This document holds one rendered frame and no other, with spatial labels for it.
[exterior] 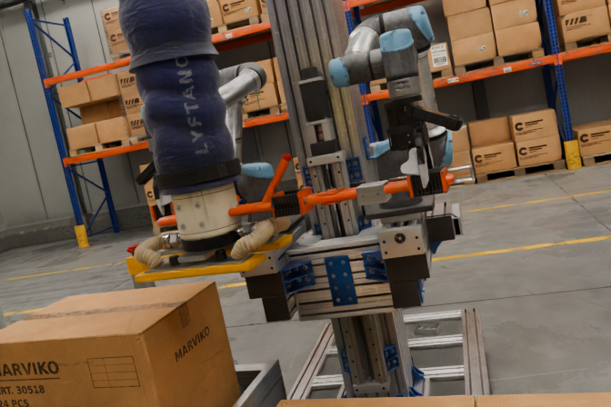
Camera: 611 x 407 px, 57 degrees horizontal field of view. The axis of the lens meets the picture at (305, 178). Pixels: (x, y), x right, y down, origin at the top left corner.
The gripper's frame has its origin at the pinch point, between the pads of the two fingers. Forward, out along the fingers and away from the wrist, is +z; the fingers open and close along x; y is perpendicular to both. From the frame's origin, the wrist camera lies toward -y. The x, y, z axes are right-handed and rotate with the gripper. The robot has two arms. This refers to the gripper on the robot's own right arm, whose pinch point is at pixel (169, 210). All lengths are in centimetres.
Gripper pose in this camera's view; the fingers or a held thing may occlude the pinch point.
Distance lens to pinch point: 193.5
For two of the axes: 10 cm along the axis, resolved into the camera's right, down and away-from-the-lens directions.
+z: 2.0, 9.8, 0.9
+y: 9.2, -1.5, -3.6
